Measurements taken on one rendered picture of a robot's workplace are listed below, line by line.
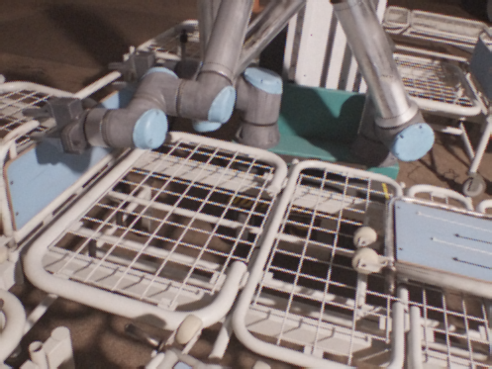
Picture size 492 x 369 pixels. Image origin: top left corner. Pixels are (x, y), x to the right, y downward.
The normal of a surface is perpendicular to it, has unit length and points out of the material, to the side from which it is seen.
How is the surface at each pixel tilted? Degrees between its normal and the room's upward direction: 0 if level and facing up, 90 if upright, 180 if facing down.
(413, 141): 94
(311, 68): 90
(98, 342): 0
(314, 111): 90
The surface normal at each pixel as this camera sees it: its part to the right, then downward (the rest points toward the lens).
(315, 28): -0.12, 0.50
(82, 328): 0.10, -0.85
